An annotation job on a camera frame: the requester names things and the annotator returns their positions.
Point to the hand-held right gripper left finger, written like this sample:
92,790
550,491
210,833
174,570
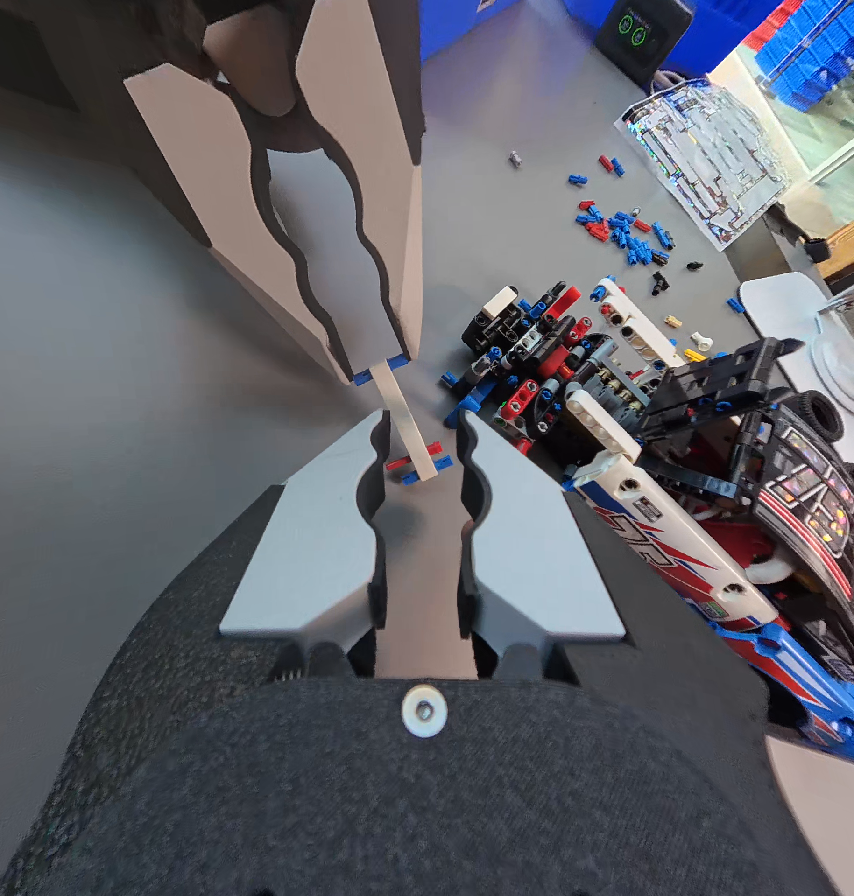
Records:
308,553

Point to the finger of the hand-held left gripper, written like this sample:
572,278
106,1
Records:
216,175
357,105

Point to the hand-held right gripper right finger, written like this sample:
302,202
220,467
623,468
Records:
539,560

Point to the red brick pin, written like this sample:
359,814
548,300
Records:
397,463

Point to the white brick beam with pins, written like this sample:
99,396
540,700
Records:
406,420

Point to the toy brick race car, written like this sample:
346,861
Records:
644,504

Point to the black device with green rings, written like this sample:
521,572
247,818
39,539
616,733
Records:
644,42

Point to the black brick connector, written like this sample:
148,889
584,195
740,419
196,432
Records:
661,282

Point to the pile of blue red pins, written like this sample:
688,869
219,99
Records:
630,238

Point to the white rounded plate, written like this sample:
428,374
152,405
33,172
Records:
784,329

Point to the shiny sticker sheet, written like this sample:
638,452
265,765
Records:
707,161

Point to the pale flat sheet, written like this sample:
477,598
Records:
833,826

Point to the stack of blue crates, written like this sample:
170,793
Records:
819,42

